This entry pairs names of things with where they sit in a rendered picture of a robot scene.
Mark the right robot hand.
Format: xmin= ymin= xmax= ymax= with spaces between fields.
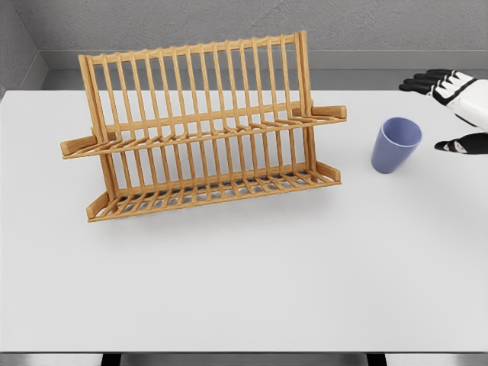
xmin=399 ymin=69 xmax=488 ymax=156

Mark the blue plastic cup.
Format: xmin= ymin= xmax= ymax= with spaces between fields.
xmin=371 ymin=117 xmax=423 ymax=175

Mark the wooden two-tier dish rack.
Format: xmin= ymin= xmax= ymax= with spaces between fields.
xmin=59 ymin=30 xmax=348 ymax=223

